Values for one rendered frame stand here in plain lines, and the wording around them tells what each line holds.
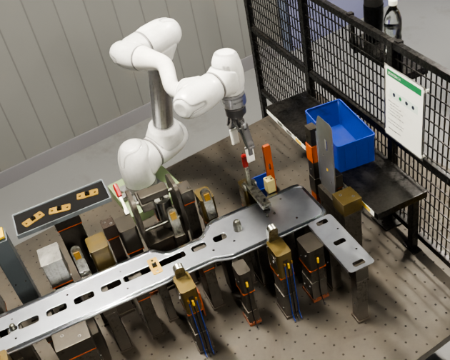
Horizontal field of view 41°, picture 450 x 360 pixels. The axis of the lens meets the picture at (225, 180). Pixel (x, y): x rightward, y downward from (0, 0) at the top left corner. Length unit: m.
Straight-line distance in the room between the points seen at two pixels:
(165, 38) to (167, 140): 0.56
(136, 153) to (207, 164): 0.48
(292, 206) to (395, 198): 0.38
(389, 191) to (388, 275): 0.35
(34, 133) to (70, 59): 0.61
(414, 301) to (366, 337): 0.24
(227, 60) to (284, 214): 0.65
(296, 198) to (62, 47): 2.59
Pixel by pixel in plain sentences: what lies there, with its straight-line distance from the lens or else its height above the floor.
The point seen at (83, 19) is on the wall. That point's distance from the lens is 4.54.
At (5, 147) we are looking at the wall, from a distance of 4.71.
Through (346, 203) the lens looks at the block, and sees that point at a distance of 2.27.
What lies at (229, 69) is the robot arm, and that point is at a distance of 2.05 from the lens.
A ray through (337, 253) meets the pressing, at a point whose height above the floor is 1.00.
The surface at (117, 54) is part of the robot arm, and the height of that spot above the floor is 1.54.
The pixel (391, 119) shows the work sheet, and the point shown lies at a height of 1.23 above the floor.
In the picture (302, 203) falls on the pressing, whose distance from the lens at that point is 2.37.
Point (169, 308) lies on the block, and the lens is 2.42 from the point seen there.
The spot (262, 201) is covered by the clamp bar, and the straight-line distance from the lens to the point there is 2.29.
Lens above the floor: 2.58
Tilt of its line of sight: 38 degrees down
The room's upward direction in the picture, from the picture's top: 13 degrees counter-clockwise
